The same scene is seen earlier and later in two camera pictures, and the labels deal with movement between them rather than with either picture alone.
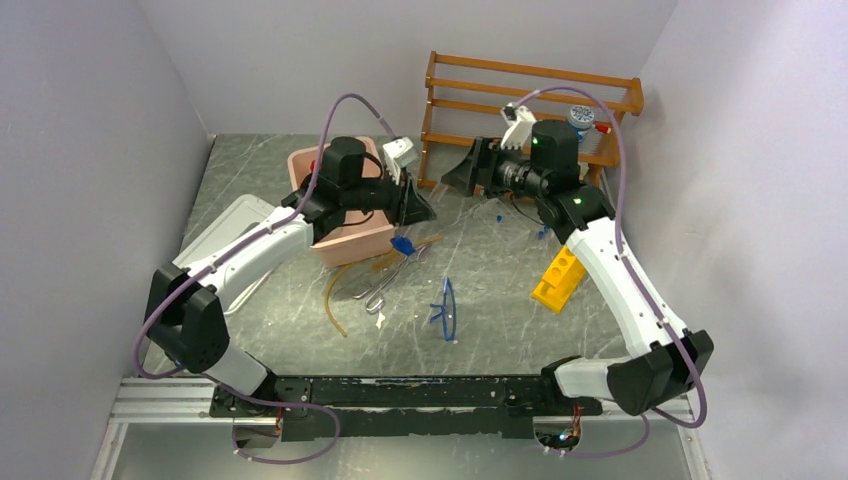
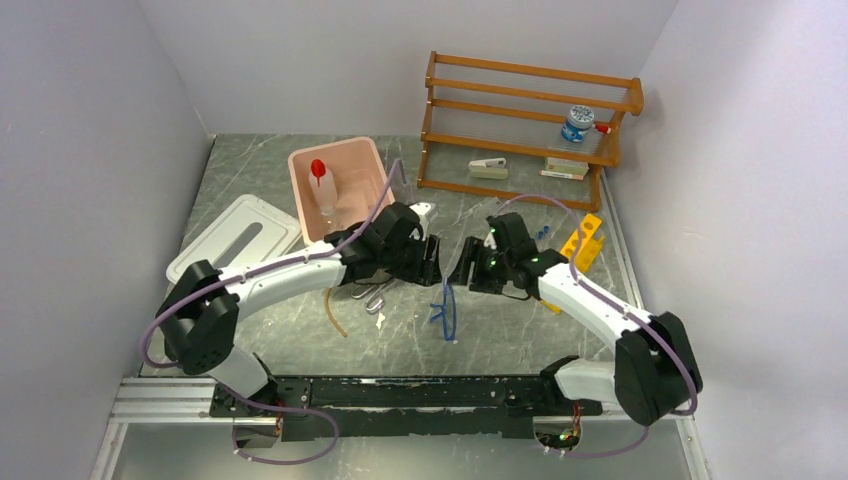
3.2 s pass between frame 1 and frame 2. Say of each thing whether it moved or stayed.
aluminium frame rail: stayed
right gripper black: moved
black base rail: stayed
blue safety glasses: stayed
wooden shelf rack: stayed
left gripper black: moved
